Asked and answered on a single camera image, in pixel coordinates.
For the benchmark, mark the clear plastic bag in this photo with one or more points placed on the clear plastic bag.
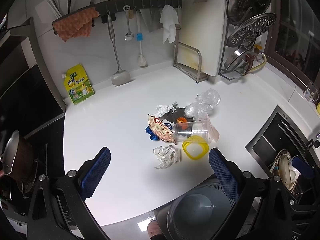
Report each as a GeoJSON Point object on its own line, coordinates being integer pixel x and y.
{"type": "Point", "coordinates": [203, 104]}

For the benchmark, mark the red white snack wrapper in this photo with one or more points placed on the red white snack wrapper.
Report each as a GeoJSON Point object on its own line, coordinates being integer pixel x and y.
{"type": "Point", "coordinates": [161, 130]}

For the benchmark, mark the white tissue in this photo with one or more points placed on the white tissue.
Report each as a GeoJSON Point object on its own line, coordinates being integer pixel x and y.
{"type": "Point", "coordinates": [162, 110]}

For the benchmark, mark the orange mandarin peel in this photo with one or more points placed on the orange mandarin peel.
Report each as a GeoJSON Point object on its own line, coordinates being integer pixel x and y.
{"type": "Point", "coordinates": [182, 121]}

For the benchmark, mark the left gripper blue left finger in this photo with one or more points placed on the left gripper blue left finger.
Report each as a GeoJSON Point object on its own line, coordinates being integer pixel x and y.
{"type": "Point", "coordinates": [92, 172]}

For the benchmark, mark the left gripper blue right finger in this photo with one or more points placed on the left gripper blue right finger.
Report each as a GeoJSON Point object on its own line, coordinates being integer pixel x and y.
{"type": "Point", "coordinates": [220, 166]}

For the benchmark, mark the steel steamer plate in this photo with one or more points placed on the steel steamer plate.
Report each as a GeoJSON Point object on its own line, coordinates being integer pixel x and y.
{"type": "Point", "coordinates": [251, 29]}

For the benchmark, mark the white blue bottle brush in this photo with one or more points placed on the white blue bottle brush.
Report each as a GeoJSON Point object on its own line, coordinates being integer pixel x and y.
{"type": "Point", "coordinates": [141, 59]}

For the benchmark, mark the steel cutting board rack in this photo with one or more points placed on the steel cutting board rack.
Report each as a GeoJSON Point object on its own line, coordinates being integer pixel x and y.
{"type": "Point", "coordinates": [190, 68]}

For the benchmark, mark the steel pot on stove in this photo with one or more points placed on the steel pot on stove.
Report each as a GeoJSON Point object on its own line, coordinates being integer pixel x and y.
{"type": "Point", "coordinates": [12, 154]}

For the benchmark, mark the clear plastic cup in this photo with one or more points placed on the clear plastic cup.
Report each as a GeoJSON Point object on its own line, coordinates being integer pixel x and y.
{"type": "Point", "coordinates": [182, 135]}

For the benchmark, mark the steel spatula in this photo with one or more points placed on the steel spatula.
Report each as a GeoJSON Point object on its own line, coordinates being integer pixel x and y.
{"type": "Point", "coordinates": [120, 77]}

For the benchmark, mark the yellow square plastic lid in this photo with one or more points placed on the yellow square plastic lid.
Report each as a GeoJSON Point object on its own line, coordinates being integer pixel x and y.
{"type": "Point", "coordinates": [195, 147]}

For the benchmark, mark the clear plastic wrapper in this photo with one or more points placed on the clear plastic wrapper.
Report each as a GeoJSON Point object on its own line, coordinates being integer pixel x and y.
{"type": "Point", "coordinates": [167, 156]}

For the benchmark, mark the dishes in sink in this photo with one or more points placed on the dishes in sink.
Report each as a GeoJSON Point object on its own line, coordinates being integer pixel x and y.
{"type": "Point", "coordinates": [282, 167]}

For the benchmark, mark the grey perforated trash bin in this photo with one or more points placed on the grey perforated trash bin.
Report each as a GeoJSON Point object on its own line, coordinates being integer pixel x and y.
{"type": "Point", "coordinates": [197, 214]}

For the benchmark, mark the black wire lid rack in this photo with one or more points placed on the black wire lid rack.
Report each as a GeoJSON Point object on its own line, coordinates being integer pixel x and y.
{"type": "Point", "coordinates": [227, 51]}

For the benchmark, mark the yellow green seasoning pouch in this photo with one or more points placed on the yellow green seasoning pouch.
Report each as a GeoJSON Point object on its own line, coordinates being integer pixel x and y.
{"type": "Point", "coordinates": [77, 84]}

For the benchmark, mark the black kitchen sink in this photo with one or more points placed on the black kitchen sink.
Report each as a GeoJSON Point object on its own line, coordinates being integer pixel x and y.
{"type": "Point", "coordinates": [280, 135]}

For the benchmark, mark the orange dish cloth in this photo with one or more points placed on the orange dish cloth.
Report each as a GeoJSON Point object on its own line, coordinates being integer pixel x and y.
{"type": "Point", "coordinates": [78, 24]}

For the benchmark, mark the white hanging cloth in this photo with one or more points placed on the white hanging cloth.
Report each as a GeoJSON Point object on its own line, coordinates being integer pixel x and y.
{"type": "Point", "coordinates": [169, 19]}

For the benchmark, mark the black wall utensil rail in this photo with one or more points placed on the black wall utensil rail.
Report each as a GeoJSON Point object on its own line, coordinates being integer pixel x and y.
{"type": "Point", "coordinates": [116, 6]}

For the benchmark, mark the steel ladle spoon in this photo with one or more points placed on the steel ladle spoon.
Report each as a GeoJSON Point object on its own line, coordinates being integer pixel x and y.
{"type": "Point", "coordinates": [129, 35]}

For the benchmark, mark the red gas valve handle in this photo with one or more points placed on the red gas valve handle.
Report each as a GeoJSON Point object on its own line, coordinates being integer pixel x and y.
{"type": "Point", "coordinates": [249, 60]}

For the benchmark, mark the white cutting board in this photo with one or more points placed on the white cutting board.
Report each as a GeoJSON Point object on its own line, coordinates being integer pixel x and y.
{"type": "Point", "coordinates": [202, 26]}

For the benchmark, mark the black stove cooktop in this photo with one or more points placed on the black stove cooktop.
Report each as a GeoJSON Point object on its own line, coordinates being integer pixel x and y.
{"type": "Point", "coordinates": [29, 107]}

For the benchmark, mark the dark grey rag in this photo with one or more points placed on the dark grey rag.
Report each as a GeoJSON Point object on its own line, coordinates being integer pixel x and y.
{"type": "Point", "coordinates": [173, 115]}

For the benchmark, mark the steel pot lid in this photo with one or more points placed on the steel pot lid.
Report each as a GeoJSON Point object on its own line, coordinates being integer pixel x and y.
{"type": "Point", "coordinates": [235, 59]}

